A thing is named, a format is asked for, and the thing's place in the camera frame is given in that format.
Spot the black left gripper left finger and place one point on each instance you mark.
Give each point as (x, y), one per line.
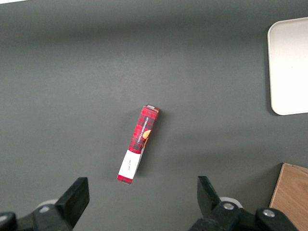
(72, 202)

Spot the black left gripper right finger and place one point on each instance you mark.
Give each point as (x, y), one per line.
(211, 211)

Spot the red plaid cookie box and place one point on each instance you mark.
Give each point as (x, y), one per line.
(144, 125)

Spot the dark grey table mat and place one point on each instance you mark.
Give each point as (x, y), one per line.
(96, 72)

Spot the wooden drawer cabinet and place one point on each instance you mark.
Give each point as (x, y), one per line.
(292, 187)

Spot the beige rectangular tray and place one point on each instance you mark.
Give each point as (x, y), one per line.
(288, 67)

